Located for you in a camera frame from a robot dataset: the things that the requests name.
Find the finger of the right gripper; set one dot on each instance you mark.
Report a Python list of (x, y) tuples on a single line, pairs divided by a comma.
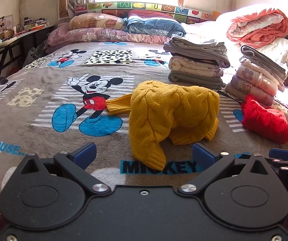
[(278, 158)]

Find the alphabet foam mat headboard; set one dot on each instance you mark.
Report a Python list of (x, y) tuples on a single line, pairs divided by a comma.
[(122, 9)]

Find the coral pink rolled quilt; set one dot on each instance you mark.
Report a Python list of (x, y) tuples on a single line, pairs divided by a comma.
[(257, 26)]

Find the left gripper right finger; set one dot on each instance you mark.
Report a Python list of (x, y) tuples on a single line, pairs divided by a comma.
[(214, 165)]

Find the dark grey folded garment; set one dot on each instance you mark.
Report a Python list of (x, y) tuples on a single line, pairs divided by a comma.
[(214, 83)]

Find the yellow knit sweater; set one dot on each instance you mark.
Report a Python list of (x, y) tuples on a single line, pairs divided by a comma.
[(184, 114)]

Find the red knit sweater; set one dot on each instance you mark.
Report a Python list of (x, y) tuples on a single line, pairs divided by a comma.
[(267, 122)]

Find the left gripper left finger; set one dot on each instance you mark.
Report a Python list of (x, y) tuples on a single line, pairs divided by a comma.
[(74, 164)]

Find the floral beige pillow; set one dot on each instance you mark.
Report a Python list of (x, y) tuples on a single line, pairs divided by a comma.
[(97, 20)]

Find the pink pastel folded clothes stack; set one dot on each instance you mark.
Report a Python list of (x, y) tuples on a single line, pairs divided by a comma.
[(261, 73)]

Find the cream floral folded garment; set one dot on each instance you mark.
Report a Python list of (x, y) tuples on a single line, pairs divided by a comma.
[(182, 64)]

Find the purple floral long pillow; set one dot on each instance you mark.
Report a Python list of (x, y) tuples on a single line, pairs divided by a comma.
[(63, 36)]

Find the black side desk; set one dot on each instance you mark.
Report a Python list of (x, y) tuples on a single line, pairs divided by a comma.
[(14, 51)]

